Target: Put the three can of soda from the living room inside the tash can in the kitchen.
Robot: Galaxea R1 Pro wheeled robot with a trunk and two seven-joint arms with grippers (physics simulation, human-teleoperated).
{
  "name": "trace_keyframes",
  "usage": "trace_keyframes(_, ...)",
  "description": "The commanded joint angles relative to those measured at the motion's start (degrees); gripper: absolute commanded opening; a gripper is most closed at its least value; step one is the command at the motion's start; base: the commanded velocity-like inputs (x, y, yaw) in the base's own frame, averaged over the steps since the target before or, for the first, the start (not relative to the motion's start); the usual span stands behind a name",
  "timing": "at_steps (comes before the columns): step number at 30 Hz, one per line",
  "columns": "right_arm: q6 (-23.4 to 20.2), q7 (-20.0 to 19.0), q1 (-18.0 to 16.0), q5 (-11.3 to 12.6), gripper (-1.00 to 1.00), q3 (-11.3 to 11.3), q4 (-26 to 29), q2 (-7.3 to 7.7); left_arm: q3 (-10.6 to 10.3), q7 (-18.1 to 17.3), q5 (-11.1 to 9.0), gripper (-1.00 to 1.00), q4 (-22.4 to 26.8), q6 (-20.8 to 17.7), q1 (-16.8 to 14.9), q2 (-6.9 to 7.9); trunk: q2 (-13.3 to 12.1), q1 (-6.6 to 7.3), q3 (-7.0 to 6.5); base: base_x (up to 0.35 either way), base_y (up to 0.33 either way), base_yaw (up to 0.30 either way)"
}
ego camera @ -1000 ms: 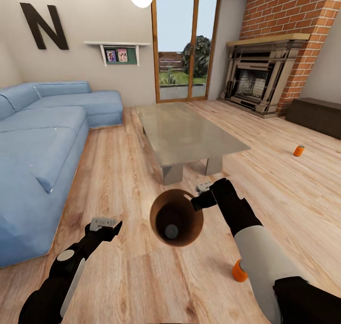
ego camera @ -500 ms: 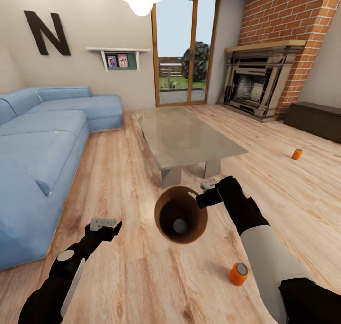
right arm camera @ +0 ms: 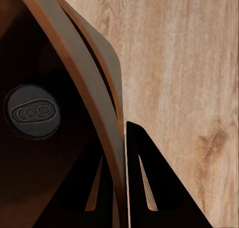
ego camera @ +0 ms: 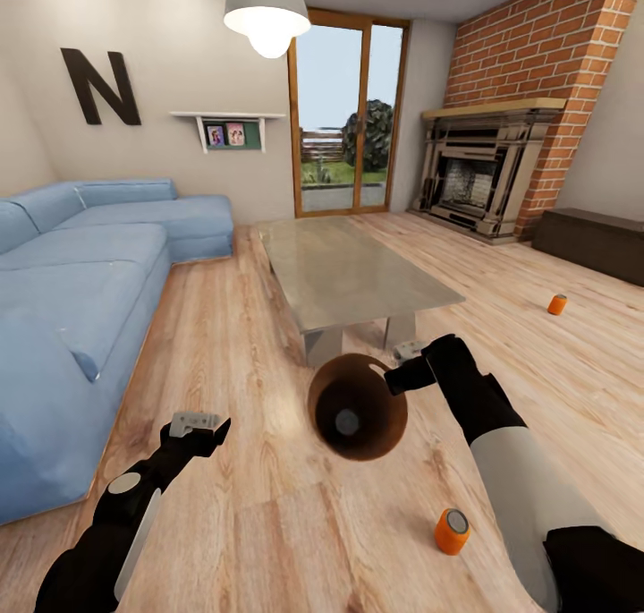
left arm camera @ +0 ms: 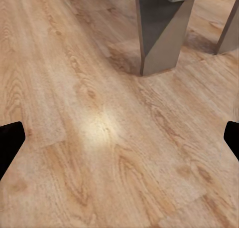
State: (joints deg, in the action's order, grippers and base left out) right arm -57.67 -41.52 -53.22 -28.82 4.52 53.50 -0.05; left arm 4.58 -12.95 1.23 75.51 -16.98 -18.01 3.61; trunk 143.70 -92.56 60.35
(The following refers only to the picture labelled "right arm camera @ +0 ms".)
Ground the trash can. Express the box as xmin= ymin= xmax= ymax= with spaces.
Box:
xmin=0 ymin=0 xmax=128 ymax=228

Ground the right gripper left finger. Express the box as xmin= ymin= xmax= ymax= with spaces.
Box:
xmin=33 ymin=131 xmax=114 ymax=228

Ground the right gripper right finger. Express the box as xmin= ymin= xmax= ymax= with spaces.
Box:
xmin=126 ymin=121 xmax=213 ymax=228

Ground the can of soda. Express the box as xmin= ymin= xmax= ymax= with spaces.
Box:
xmin=2 ymin=68 xmax=84 ymax=140

